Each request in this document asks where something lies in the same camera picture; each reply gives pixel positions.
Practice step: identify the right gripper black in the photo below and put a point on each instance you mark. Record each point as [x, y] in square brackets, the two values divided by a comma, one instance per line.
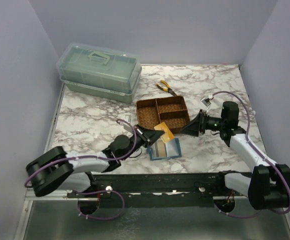
[202, 122]

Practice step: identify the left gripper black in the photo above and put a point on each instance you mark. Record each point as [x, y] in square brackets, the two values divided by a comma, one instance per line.
[143, 134]

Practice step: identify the blue leather card holder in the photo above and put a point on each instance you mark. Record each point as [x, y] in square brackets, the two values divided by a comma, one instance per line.
[173, 150]

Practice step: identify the gold credit card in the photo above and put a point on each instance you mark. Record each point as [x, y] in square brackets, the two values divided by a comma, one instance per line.
[160, 149]
[168, 135]

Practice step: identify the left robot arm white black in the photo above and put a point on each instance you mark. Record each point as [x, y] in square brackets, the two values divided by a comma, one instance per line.
[50, 170]

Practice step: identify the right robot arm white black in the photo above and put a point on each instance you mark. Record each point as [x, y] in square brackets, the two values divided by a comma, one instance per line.
[268, 187]

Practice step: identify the brown woven divided basket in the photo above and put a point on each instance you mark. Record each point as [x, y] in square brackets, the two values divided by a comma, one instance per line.
[169, 110]

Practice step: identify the green plastic storage box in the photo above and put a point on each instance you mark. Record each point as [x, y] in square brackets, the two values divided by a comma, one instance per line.
[100, 72]

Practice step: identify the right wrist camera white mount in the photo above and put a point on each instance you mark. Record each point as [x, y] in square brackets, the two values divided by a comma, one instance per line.
[207, 101]

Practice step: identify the yellow handled pliers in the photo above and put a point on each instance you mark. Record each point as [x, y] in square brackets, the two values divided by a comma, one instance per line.
[166, 88]

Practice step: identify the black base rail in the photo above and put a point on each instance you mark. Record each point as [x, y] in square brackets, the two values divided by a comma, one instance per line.
[154, 190]

